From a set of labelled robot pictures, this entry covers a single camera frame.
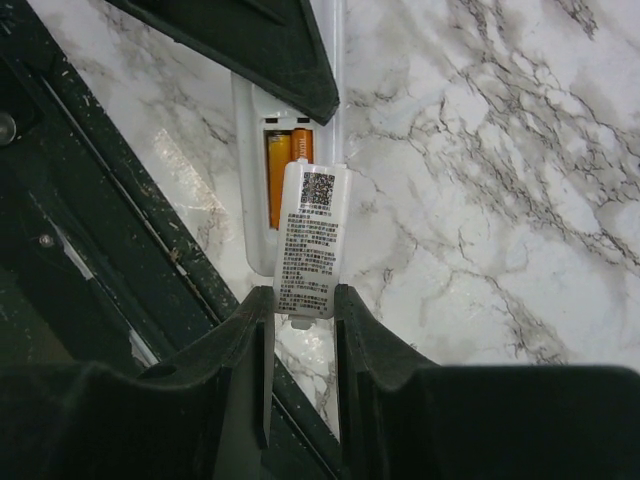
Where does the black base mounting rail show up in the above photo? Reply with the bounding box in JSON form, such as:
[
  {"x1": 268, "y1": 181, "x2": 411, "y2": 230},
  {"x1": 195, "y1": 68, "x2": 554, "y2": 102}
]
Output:
[{"x1": 1, "y1": 1, "x2": 339, "y2": 479}]

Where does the white remote control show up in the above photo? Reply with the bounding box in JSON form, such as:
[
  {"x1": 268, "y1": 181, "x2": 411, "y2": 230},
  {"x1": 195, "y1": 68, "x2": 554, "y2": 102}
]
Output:
[{"x1": 229, "y1": 0, "x2": 349, "y2": 276}]

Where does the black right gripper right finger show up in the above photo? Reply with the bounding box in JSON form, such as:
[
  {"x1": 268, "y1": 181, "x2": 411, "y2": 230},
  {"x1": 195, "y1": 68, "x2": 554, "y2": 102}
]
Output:
[{"x1": 334, "y1": 285, "x2": 639, "y2": 479}]

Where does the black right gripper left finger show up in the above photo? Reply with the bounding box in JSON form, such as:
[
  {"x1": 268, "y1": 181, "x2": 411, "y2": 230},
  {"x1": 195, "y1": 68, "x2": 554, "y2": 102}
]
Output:
[{"x1": 1, "y1": 286, "x2": 275, "y2": 479}]

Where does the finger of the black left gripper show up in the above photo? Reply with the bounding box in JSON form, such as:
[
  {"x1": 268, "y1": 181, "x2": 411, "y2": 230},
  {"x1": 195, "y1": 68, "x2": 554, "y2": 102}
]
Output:
[{"x1": 111, "y1": 0, "x2": 340, "y2": 125}]

